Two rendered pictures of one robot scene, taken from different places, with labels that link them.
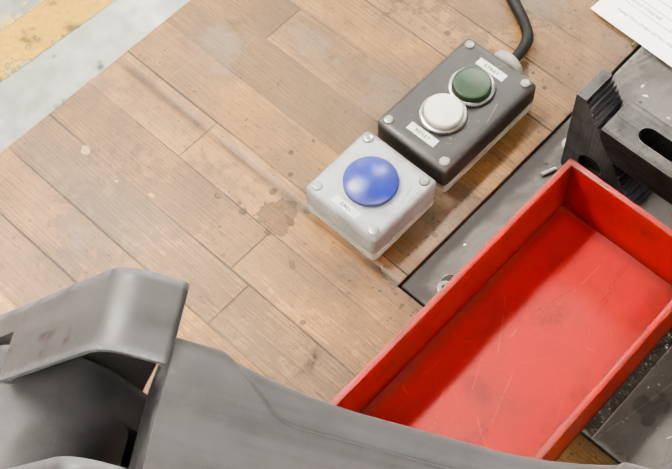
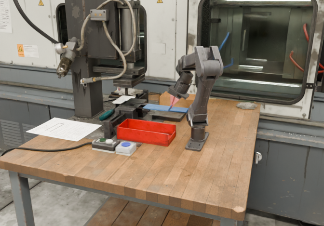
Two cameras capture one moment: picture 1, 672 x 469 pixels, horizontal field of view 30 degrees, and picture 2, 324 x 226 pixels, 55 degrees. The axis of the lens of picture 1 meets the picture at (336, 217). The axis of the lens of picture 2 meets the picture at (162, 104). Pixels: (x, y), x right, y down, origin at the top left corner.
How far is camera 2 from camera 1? 1.42 m
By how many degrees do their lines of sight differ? 86
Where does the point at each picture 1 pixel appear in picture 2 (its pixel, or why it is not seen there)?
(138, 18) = not seen: outside the picture
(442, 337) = (145, 141)
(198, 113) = (115, 169)
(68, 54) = not seen: outside the picture
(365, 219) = (132, 144)
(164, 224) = (141, 167)
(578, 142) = (110, 131)
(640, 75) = (89, 137)
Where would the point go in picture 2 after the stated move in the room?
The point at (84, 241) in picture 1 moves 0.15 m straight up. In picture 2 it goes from (150, 173) to (150, 136)
